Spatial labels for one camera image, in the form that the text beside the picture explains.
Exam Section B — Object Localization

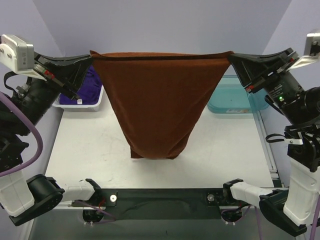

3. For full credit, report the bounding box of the brown towel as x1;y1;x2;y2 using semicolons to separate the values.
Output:
90;51;231;159

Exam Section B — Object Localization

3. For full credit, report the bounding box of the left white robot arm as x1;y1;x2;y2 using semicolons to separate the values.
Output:
0;53;101;226

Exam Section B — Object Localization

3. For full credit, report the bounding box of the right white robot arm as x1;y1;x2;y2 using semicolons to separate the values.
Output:
223;48;320;239

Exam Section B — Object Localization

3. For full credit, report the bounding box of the purple cloth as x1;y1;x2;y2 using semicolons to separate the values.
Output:
59;65;102;105

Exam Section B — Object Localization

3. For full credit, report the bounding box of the white plastic basket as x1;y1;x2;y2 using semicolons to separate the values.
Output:
52;86;105;112

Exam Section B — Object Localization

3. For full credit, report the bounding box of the blue transparent plastic bin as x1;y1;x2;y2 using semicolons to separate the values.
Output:
207;75;269;115

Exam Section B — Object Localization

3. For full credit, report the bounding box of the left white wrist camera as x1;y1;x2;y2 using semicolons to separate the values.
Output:
0;34;35;74

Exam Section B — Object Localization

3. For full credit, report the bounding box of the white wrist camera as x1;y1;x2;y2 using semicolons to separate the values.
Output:
288;30;320;70
0;34;35;74

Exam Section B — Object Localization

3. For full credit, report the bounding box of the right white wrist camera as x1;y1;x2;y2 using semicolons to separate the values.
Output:
288;30;320;70

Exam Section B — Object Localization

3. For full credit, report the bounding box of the aluminium frame rail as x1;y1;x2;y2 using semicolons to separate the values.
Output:
252;111;283;187

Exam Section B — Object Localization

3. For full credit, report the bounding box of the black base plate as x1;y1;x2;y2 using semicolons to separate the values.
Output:
71;188;252;221

